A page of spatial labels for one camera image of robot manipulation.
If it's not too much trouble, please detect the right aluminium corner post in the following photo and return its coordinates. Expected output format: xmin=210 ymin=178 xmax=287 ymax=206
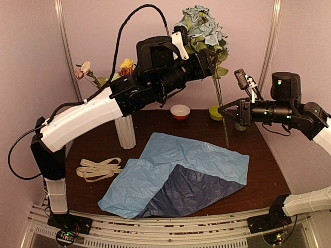
xmin=258 ymin=0 xmax=283 ymax=98

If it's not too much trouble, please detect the blue pink flower bunch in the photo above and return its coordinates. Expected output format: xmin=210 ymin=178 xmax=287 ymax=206
xmin=173 ymin=4 xmax=231 ymax=148

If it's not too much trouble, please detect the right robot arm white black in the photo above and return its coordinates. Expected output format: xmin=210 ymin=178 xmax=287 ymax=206
xmin=218 ymin=69 xmax=330 ymax=228

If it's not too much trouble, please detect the right circuit board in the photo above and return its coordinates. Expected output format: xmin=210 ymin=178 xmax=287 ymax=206
xmin=263 ymin=231 xmax=290 ymax=246

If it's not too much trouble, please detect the floral ceramic mug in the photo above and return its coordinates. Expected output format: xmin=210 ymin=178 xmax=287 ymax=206
xmin=234 ymin=122 xmax=248 ymax=131

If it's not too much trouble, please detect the pink orange white flower stem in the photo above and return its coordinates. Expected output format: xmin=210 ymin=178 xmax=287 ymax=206
xmin=74 ymin=60 xmax=109 ymax=89

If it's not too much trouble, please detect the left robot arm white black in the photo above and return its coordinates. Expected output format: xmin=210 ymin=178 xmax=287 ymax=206
xmin=31 ymin=36 xmax=217 ymax=229

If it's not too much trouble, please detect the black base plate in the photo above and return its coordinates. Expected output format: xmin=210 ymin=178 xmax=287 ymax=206
xmin=247 ymin=214 xmax=292 ymax=234
xmin=47 ymin=214 xmax=93 ymax=235

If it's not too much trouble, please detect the white ribbed ceramic vase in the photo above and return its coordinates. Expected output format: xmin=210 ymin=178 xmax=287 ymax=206
xmin=115 ymin=115 xmax=136 ymax=149

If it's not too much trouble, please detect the light blue wrapping paper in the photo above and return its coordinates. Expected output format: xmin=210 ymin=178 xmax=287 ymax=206
xmin=98 ymin=133 xmax=250 ymax=219

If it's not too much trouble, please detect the green plastic bowl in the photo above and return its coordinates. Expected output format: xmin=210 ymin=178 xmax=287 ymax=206
xmin=209 ymin=106 xmax=223 ymax=121

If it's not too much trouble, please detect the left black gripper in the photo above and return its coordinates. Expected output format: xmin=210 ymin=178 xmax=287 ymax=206
xmin=155 ymin=47 xmax=219 ymax=98

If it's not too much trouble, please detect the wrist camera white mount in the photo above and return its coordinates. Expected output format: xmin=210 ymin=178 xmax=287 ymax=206
xmin=171 ymin=26 xmax=189 ymax=60
xmin=234 ymin=69 xmax=264 ymax=103

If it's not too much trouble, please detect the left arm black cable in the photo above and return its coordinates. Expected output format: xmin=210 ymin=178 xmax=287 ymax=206
xmin=7 ymin=4 xmax=170 ymax=180

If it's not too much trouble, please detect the circuit board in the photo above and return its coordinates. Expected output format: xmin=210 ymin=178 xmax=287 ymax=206
xmin=263 ymin=231 xmax=290 ymax=246
xmin=55 ymin=230 xmax=78 ymax=246

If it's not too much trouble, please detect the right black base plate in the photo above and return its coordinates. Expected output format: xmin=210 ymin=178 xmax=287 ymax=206
xmin=247 ymin=214 xmax=292 ymax=234

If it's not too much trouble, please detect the yellow flower bunch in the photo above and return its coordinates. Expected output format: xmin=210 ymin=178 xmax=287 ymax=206
xmin=111 ymin=58 xmax=135 ymax=81

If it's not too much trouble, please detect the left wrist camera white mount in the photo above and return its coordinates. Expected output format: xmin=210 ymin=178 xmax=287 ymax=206
xmin=171 ymin=26 xmax=189 ymax=60

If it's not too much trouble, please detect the beige printed ribbon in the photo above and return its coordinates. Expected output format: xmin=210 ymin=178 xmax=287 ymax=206
xmin=76 ymin=157 xmax=122 ymax=183

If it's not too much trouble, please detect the left circuit board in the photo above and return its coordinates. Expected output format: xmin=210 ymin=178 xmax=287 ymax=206
xmin=55 ymin=230 xmax=78 ymax=246

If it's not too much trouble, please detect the dark blue wrapping paper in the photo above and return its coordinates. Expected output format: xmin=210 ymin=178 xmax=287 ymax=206
xmin=137 ymin=164 xmax=244 ymax=218

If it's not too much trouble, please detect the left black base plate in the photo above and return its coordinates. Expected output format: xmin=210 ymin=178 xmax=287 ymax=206
xmin=47 ymin=214 xmax=93 ymax=235

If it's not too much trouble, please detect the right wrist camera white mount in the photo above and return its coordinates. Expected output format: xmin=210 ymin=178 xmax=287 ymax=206
xmin=234 ymin=69 xmax=264 ymax=103

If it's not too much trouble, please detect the white ceramic bowl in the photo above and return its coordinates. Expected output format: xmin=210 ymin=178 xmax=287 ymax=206
xmin=170 ymin=104 xmax=190 ymax=121

